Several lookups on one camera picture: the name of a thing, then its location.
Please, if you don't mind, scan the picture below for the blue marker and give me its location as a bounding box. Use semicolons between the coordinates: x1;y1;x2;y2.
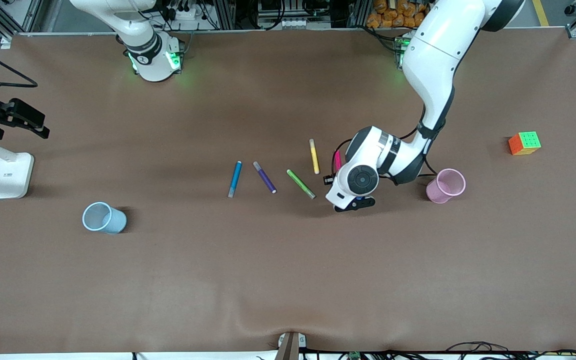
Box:
227;160;243;199

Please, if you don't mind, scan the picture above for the green marker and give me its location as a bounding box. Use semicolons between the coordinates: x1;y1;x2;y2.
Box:
286;169;317;200

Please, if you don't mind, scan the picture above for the multicoloured puzzle cube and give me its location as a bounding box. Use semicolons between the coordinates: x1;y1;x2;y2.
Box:
508;131;542;156

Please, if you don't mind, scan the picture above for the orange packaged items pile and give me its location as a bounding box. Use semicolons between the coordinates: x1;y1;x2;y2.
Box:
366;0;436;29

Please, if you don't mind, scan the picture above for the light blue mesh cup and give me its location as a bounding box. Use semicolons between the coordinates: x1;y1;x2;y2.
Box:
82;201;128;235

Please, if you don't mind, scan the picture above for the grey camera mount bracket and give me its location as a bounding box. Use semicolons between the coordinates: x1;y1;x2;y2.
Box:
275;331;307;360

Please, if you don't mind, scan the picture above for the pink mesh cup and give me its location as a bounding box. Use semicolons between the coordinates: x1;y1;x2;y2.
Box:
425;168;467;204

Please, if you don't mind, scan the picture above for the white power strip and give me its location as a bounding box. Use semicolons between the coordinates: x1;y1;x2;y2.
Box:
164;2;219;23

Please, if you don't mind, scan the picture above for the purple marker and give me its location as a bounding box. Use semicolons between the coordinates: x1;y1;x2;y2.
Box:
253;161;277;194

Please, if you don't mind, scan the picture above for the black cable bundle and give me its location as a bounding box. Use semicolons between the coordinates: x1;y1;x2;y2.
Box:
388;341;576;360

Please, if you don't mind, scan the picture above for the yellow marker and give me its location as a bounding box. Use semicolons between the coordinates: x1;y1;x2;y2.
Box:
309;138;321;175

